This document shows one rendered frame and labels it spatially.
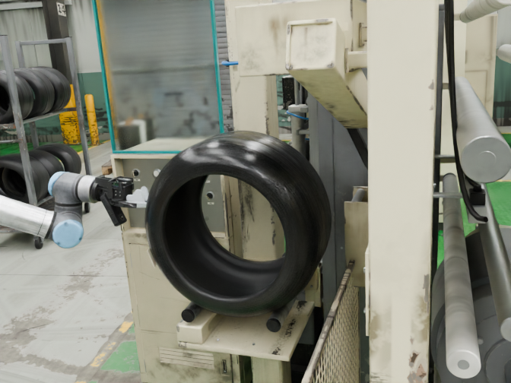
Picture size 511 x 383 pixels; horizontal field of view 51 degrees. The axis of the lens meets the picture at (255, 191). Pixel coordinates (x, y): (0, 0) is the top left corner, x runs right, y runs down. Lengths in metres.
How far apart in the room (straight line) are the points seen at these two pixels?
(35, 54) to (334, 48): 11.45
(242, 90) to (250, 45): 0.68
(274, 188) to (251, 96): 0.47
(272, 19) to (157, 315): 1.83
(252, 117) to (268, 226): 0.39
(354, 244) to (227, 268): 0.45
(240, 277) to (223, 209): 0.56
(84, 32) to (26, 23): 1.30
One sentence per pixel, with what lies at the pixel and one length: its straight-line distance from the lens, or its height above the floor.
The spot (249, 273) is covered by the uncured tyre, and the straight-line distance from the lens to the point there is 1.87.
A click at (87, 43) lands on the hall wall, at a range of 11.65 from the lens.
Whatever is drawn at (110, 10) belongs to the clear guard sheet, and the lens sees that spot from 2.45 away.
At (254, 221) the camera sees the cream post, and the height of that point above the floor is 1.09.
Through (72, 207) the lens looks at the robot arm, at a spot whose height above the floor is 1.22.
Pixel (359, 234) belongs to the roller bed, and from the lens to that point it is 1.77.
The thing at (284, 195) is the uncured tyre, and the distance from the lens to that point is 1.45.
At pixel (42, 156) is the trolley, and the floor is 0.79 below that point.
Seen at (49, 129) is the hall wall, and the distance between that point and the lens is 12.28.
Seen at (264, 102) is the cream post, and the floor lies 1.52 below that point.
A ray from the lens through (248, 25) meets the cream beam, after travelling 1.16.
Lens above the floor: 1.70
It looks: 15 degrees down
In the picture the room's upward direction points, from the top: 4 degrees counter-clockwise
